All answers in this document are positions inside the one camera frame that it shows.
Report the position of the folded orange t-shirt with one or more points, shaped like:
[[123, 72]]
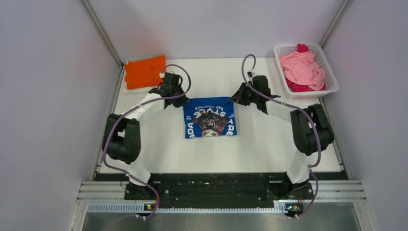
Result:
[[144, 73]]

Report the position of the white cable duct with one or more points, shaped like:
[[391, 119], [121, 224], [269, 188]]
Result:
[[147, 208]]

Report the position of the white plastic basket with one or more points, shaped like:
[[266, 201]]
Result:
[[304, 71]]

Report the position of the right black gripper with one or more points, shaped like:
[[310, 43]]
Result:
[[238, 97]]

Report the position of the pink t-shirt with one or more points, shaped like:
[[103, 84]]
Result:
[[302, 70]]

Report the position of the blue printed t-shirt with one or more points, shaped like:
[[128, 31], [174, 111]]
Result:
[[209, 117]]

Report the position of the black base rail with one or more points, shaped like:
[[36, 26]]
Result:
[[219, 190]]

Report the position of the magenta t-shirt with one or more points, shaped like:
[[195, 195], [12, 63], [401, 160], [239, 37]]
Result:
[[302, 47]]

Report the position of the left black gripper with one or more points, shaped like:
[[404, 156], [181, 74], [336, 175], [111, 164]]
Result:
[[183, 100]]

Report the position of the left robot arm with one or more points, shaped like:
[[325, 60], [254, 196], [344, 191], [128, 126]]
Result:
[[121, 144]]

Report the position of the folded white t-shirt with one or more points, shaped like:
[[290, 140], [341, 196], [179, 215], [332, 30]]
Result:
[[137, 91]]

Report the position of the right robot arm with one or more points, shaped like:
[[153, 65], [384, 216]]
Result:
[[311, 130]]

